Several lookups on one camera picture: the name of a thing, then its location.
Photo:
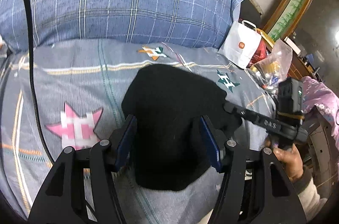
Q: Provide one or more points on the grey patterned bed sheet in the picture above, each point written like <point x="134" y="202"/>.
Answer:
<point x="80" y="86"/>

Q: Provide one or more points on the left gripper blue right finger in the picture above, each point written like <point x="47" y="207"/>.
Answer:
<point x="214" y="142"/>

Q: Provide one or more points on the person's right hand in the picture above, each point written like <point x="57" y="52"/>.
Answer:
<point x="291" y="160"/>

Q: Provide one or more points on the clear plastic bag with items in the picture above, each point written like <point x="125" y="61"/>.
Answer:
<point x="273" y="69"/>

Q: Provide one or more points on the white sleeve forearm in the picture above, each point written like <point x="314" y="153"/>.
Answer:
<point x="308" y="195"/>

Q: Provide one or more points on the red plastic bag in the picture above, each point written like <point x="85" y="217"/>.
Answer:
<point x="260" y="53"/>

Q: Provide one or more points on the pink floral cloth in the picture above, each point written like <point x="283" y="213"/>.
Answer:
<point x="316" y="94"/>

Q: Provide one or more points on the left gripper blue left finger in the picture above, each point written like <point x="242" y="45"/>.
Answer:
<point x="120" y="140"/>

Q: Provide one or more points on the framed bamboo picture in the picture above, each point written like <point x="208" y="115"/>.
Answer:
<point x="285" y="18"/>

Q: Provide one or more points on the black pants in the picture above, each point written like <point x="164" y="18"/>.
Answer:
<point x="167" y="151"/>

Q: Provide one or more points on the white paper shopping bag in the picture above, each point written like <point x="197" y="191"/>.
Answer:
<point x="241" y="43"/>

